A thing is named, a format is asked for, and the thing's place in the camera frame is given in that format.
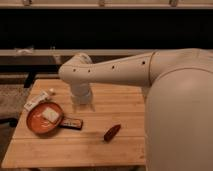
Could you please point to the wooden table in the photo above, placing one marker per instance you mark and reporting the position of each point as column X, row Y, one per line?
column 112, row 105

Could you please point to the white wrapped snack bar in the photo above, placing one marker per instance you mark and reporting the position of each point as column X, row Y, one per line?
column 36, row 100

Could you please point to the dark candy bar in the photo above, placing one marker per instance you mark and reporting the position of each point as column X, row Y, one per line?
column 71, row 123

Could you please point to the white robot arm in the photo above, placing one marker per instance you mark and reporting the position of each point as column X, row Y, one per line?
column 178, row 107

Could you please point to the red chili pepper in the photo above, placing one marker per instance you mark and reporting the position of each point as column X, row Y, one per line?
column 111, row 133

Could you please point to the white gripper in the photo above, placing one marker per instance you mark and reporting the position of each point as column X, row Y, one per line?
column 81, row 93

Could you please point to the white sponge block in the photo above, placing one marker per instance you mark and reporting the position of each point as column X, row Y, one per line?
column 50, row 114

